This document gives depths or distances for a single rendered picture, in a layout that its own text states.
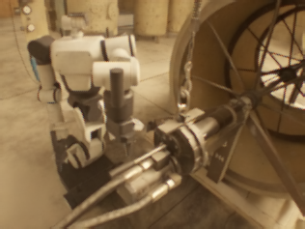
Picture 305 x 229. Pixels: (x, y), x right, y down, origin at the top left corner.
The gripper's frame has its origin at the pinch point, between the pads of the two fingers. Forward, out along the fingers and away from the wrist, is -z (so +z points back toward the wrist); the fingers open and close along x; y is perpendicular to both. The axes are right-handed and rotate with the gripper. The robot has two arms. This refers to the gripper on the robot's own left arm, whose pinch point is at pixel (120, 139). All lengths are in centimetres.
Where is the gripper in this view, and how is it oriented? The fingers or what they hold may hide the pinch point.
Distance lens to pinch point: 66.4
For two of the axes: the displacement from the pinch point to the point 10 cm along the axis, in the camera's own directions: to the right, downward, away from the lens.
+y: 7.5, -3.2, 5.8
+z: 0.5, -8.4, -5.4
